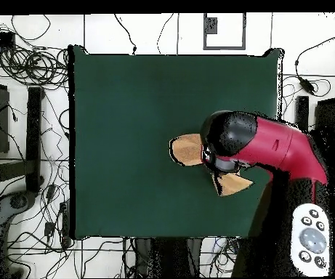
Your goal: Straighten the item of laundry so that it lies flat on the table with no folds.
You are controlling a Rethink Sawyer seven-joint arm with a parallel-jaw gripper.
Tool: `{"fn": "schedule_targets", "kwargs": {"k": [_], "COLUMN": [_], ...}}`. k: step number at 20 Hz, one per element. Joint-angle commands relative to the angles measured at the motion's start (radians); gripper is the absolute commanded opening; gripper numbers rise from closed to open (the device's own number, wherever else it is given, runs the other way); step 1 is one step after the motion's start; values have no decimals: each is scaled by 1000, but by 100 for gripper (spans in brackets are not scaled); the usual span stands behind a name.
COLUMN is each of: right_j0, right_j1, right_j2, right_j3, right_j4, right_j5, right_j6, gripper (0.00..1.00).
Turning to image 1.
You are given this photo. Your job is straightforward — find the tan terry towel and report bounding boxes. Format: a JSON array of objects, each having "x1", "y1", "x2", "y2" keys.
[{"x1": 169, "y1": 133, "x2": 254, "y2": 197}]

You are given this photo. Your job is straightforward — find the dark green table cloth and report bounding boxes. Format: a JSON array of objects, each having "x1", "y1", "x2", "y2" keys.
[{"x1": 68, "y1": 44, "x2": 284, "y2": 240}]

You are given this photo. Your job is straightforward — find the grey rectangular floor frame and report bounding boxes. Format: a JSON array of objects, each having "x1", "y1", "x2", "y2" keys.
[{"x1": 203, "y1": 12, "x2": 247, "y2": 51}]

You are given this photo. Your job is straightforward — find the coiled black cables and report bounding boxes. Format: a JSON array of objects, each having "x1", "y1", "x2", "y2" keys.
[{"x1": 0, "y1": 46, "x2": 69, "y2": 88}]

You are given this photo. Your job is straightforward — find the black power strip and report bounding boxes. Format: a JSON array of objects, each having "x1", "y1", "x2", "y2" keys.
[{"x1": 58, "y1": 200, "x2": 71, "y2": 248}]

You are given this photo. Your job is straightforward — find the black cable with plug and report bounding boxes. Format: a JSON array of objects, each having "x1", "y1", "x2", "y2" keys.
[{"x1": 113, "y1": 13, "x2": 138, "y2": 55}]

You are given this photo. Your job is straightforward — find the black power adapter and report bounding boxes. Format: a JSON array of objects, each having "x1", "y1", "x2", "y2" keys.
[{"x1": 299, "y1": 76, "x2": 316, "y2": 95}]

